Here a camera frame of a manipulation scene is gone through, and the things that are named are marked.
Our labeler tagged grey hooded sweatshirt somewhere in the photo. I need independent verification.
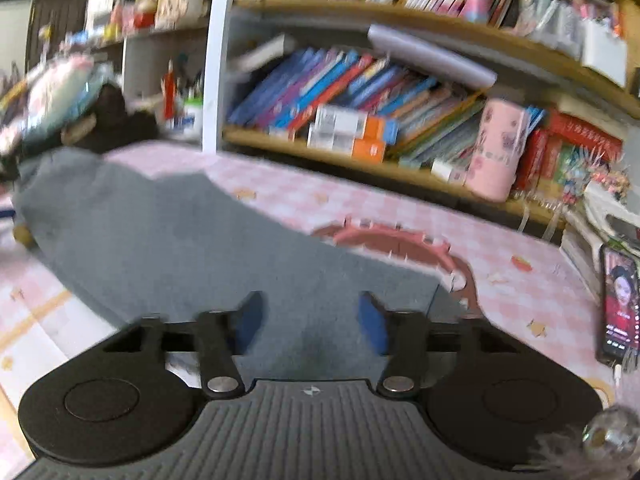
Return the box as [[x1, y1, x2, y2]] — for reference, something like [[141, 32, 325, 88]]
[[14, 148, 461, 380]]

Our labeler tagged pink cartoon table mat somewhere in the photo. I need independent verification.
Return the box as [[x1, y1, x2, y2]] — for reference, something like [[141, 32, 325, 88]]
[[1, 142, 615, 474]]

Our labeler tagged small white charger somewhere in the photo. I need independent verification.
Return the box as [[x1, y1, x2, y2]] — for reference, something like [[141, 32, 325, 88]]
[[431, 158, 465, 185]]

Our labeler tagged lower white orange box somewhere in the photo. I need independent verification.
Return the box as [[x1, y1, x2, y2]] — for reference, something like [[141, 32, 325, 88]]
[[307, 126, 386, 164]]

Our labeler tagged white orange box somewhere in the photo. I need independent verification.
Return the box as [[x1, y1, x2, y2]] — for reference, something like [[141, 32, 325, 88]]
[[307, 126, 386, 164], [314, 105, 398, 145]]

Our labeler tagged pink sticker tumbler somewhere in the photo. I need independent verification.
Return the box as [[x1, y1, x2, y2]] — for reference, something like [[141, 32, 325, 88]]
[[464, 99, 529, 203]]

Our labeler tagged white green pen jar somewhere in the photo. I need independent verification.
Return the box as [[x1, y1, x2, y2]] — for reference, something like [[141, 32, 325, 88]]
[[182, 98, 203, 136]]

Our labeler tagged upper white orange box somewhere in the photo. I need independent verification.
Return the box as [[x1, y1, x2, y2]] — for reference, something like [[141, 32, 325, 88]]
[[314, 105, 398, 145]]

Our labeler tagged smartphone showing video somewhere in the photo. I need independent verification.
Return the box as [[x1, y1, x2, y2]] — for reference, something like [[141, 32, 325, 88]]
[[597, 245, 639, 365]]

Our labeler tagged stack of papers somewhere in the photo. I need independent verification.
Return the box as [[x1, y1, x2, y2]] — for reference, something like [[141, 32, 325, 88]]
[[561, 182, 639, 300]]

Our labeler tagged red hanging tassel charm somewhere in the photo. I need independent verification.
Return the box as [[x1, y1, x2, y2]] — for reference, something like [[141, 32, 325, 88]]
[[163, 60, 176, 122]]

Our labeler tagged white bookshelf unit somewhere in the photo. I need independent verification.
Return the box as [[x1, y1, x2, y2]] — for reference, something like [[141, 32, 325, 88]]
[[108, 0, 639, 223]]

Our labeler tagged pink white plush pillow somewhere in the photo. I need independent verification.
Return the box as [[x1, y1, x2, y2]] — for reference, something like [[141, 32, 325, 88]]
[[24, 54, 94, 140]]

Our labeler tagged white storage box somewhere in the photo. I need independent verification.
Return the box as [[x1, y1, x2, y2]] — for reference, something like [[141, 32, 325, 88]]
[[580, 20, 627, 88]]

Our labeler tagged fluffy keychain with bead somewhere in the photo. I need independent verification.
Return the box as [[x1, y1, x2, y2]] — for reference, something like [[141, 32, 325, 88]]
[[530, 404, 639, 479]]

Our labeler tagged beige watch strap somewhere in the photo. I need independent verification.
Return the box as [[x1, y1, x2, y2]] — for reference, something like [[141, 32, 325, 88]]
[[60, 114, 99, 146]]

